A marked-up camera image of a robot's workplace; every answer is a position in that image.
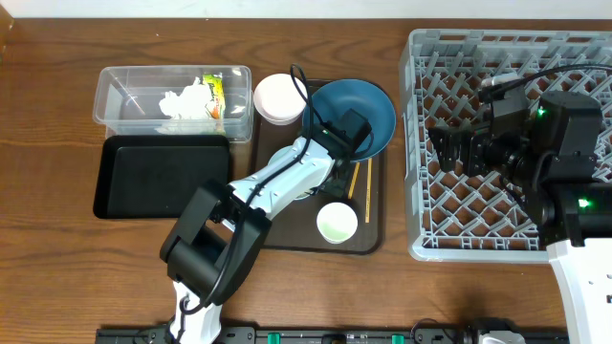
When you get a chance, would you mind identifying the white tissue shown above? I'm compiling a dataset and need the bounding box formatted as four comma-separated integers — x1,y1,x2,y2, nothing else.
156,77,213,135

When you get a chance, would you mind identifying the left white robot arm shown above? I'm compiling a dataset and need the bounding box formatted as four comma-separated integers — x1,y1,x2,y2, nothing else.
160,109,374,343

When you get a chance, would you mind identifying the white paper cup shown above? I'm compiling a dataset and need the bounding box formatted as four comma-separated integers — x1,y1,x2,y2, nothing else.
317,203,359,245

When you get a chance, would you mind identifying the brown serving tray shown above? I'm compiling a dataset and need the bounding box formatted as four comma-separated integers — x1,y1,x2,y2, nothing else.
242,78,386,255

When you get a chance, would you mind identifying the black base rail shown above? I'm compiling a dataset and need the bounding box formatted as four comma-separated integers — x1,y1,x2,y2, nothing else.
94,317,570,344

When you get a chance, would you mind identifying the clear plastic bin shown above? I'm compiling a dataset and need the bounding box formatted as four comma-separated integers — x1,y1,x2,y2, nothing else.
93,65,253,142

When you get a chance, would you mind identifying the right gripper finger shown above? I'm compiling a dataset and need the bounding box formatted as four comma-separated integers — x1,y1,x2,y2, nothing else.
427,127,470,144
437,143,468,172

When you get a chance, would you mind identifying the yellow snack wrapper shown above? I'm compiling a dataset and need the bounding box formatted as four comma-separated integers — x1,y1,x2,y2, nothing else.
202,74,226,119

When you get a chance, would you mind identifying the dark blue plate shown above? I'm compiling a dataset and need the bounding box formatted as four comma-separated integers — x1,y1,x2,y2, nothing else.
307,78,397,162

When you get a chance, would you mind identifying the black waste tray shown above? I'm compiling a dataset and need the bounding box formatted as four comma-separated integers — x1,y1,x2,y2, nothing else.
93,135,230,219

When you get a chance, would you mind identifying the pink bowl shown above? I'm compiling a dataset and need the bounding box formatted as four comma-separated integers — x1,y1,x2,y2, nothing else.
253,74,306,125

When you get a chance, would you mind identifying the grey dishwasher rack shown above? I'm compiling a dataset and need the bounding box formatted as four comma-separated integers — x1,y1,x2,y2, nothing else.
400,29,611,264

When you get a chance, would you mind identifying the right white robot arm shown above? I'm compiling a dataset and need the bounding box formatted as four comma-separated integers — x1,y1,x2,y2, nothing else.
428,91,611,343

